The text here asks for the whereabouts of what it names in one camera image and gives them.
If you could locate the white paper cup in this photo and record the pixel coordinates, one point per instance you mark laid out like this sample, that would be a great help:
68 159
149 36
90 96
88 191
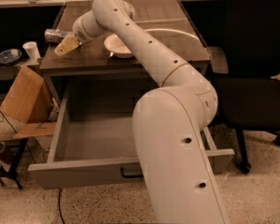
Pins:
32 50

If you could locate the black metal stand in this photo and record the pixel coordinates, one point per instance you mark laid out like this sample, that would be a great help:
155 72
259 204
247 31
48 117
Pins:
8 166

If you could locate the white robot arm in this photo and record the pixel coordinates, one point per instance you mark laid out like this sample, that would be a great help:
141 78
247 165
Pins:
167 121

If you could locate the white paper bowl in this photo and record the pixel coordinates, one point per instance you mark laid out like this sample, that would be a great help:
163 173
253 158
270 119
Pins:
114 45

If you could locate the dark blue plate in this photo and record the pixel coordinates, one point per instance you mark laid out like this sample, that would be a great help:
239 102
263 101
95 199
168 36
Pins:
10 57

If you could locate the black office chair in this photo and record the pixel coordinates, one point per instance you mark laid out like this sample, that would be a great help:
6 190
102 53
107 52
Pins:
248 79

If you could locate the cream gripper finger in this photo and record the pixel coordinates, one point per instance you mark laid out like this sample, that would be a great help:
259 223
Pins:
69 43

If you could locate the brown cardboard box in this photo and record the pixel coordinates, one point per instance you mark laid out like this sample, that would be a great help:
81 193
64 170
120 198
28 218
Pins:
28 101

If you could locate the silver redbull can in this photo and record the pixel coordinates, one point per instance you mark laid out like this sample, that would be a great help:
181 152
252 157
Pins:
55 35

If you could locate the grey open top drawer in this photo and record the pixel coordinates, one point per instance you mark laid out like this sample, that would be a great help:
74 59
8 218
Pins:
93 141

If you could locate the low side shelf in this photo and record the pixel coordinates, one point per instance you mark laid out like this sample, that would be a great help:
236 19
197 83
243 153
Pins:
10 72

